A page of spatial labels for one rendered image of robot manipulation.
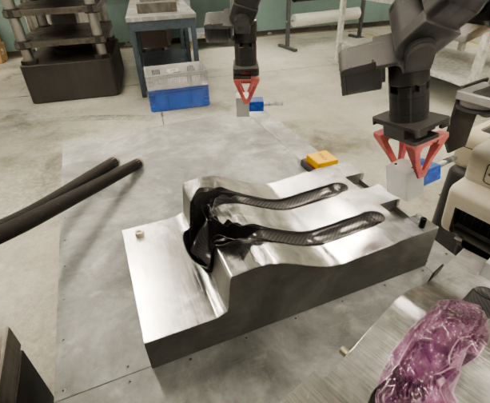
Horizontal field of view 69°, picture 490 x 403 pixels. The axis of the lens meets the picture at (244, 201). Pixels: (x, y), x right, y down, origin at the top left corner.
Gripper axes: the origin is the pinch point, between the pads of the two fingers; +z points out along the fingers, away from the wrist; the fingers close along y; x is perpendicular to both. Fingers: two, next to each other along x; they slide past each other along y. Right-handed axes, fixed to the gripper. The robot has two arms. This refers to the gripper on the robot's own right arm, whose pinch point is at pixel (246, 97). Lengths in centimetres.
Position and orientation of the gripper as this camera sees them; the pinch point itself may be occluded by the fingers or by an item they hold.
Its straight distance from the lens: 103.1
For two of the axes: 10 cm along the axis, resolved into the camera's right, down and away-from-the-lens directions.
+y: 0.2, 5.7, -8.2
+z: 0.2, 8.2, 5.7
